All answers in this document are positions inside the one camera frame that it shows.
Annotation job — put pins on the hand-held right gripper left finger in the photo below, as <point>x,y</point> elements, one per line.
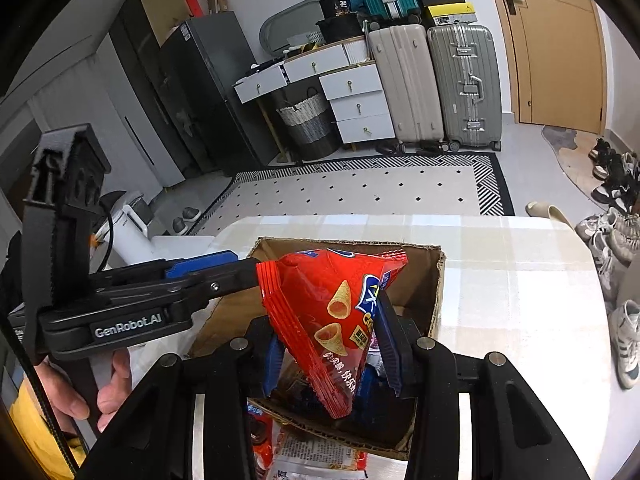
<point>272,365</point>

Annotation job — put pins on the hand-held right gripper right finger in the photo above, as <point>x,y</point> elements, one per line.
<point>390,355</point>

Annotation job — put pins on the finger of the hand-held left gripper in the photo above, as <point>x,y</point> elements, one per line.
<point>200,263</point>
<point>220,285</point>

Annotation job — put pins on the blue snack packet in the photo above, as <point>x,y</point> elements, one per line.
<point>367,385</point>

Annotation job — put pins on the red cookie packet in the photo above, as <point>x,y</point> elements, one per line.
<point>260,432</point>

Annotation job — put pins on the red cone snack packet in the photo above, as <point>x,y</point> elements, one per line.
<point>310,300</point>

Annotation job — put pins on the brown cardboard box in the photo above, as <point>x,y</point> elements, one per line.
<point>425,280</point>

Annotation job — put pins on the white orange crisp packet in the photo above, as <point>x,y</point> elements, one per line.
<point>320,455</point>

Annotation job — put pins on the person's left forearm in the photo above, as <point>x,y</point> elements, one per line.
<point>35,440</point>

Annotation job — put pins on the person's left hand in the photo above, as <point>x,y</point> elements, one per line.
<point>117,385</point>

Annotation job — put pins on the grey slipper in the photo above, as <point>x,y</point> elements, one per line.
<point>192,214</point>
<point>179,224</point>

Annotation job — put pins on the white thermos jug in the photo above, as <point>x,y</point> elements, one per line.
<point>125,230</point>

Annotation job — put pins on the black white patterned rug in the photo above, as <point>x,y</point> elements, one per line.
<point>350,190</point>

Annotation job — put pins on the grey refrigerator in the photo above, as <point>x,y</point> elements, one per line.
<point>215,90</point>

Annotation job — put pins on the woven laundry basket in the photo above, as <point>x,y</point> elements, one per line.
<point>307,122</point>

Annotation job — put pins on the dark glass cabinet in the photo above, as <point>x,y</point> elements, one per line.
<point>145,75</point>

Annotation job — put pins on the beige slipper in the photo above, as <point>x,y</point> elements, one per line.
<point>547,211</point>

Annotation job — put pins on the white desk with drawers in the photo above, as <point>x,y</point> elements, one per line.
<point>355,90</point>

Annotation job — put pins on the scattered sneakers group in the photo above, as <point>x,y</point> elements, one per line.
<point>612,240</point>

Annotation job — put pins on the small white basket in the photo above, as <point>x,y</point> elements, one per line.
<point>314,37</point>

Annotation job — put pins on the oval grey mirror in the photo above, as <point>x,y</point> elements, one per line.
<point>287,22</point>

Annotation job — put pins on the large flat cardboard sheet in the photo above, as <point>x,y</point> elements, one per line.
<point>162,7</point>

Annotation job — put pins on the red paper bag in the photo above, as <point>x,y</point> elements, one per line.
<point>193,4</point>

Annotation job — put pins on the grey door mat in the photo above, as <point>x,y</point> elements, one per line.
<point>570,160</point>

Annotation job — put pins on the beige suitcase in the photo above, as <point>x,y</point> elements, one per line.
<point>405,85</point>

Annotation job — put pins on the black storage box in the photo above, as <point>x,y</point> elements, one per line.
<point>340,27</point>

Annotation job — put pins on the silver suitcase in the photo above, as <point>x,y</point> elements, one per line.
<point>465,85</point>

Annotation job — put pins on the wooden door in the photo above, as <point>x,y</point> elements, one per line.
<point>555,60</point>

